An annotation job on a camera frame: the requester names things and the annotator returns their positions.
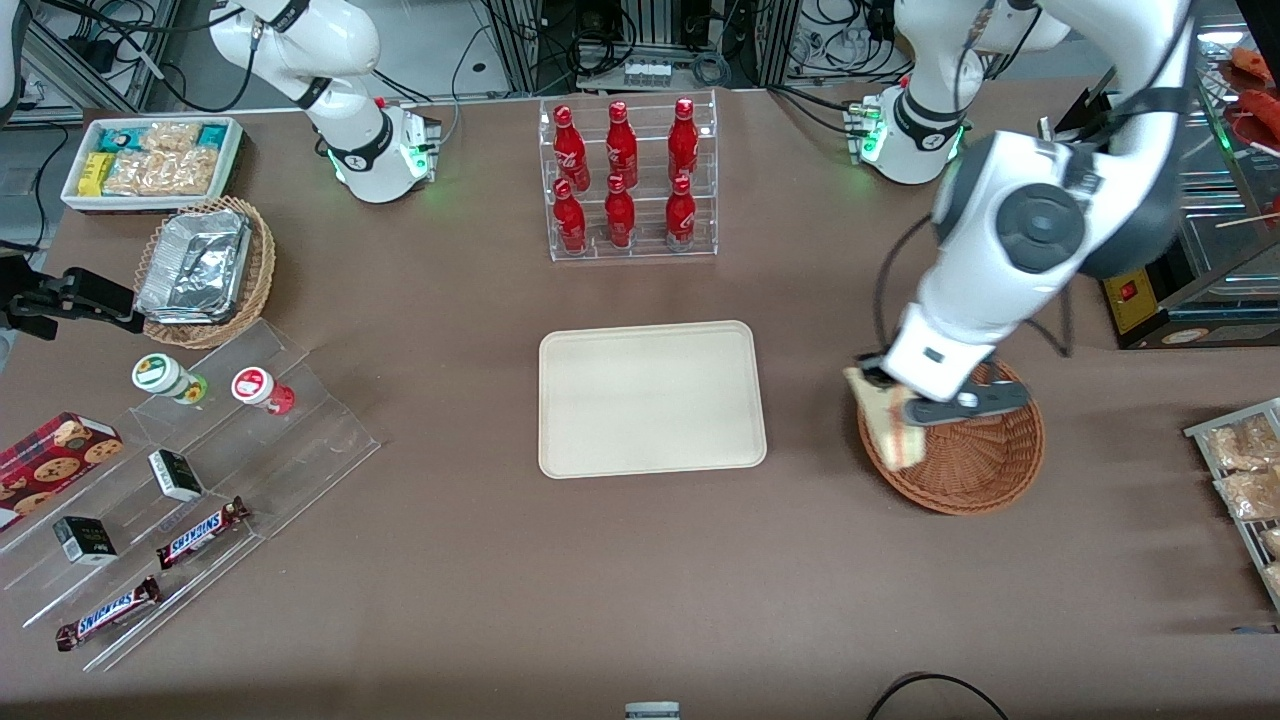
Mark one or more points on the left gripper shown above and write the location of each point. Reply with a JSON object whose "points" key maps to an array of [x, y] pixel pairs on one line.
{"points": [[868, 366]]}

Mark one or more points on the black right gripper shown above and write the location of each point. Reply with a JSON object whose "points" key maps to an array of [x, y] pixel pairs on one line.
{"points": [[58, 296]]}

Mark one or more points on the triangular sandwich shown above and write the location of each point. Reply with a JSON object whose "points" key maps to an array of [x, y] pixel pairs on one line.
{"points": [[890, 430]]}

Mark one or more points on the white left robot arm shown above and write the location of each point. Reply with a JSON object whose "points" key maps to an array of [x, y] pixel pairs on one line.
{"points": [[985, 270]]}

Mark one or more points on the brown round wicker basket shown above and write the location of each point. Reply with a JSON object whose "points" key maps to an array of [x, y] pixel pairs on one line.
{"points": [[985, 465]]}

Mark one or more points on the light tan wicker basket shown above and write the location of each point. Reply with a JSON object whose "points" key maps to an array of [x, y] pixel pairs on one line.
{"points": [[258, 280]]}

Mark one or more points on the cream plastic tray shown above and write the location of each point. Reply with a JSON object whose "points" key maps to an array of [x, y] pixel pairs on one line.
{"points": [[650, 400]]}

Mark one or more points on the tray of packed snacks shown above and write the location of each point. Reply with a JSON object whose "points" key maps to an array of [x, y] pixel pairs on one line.
{"points": [[1200, 432]]}

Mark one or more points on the white rectangular snack bin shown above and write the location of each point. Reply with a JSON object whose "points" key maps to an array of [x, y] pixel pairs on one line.
{"points": [[72, 200]]}

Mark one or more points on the green lid yogurt cup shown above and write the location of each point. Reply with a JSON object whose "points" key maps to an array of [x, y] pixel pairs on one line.
{"points": [[160, 375]]}

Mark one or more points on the stacked aluminium foil trays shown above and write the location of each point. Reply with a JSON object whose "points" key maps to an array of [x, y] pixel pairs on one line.
{"points": [[195, 265]]}

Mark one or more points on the yellow snack packet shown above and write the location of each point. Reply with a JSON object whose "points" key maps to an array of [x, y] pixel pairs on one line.
{"points": [[96, 174]]}

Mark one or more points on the red plaid cookie box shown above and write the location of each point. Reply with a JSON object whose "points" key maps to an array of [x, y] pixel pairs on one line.
{"points": [[50, 465]]}

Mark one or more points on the clear peanut snack bag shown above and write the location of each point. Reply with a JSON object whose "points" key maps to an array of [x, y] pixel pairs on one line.
{"points": [[160, 174], [172, 136]]}

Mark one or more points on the teal snack packet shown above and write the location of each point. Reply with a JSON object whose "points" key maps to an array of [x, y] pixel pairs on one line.
{"points": [[120, 140], [213, 136]]}

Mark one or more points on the small black carton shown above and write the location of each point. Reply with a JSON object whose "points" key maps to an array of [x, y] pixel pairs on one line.
{"points": [[176, 476], [85, 541]]}

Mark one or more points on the red lid yogurt cup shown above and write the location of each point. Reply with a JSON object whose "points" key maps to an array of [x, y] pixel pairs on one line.
{"points": [[255, 388]]}

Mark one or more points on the red cola bottle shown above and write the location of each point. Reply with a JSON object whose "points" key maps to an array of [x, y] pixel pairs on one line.
{"points": [[621, 148], [620, 218], [570, 150], [683, 142], [680, 218], [570, 222]]}

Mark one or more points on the clear acrylic bottle rack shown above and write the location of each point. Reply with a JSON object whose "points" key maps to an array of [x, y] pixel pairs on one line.
{"points": [[645, 255]]}

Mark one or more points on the Snickers chocolate bar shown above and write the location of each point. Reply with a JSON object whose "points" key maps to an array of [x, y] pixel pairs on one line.
{"points": [[200, 534], [105, 614]]}

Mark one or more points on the clear acrylic stepped stand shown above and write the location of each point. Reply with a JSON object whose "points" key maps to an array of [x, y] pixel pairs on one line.
{"points": [[300, 440]]}

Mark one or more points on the glass food warmer cabinet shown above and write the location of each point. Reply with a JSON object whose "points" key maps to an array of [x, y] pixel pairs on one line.
{"points": [[1225, 280]]}

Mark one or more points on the clear bagged fried snack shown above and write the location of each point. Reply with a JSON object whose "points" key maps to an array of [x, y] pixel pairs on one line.
{"points": [[1272, 542], [1250, 495], [1245, 445]]}

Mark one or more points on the white power strip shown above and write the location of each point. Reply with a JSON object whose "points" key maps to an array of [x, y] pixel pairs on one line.
{"points": [[647, 72]]}

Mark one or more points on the small grey device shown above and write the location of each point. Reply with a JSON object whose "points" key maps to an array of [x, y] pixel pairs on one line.
{"points": [[652, 711]]}

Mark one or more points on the red sausage snack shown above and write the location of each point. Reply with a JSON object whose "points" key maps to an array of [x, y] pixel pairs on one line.
{"points": [[1255, 63], [1262, 115]]}

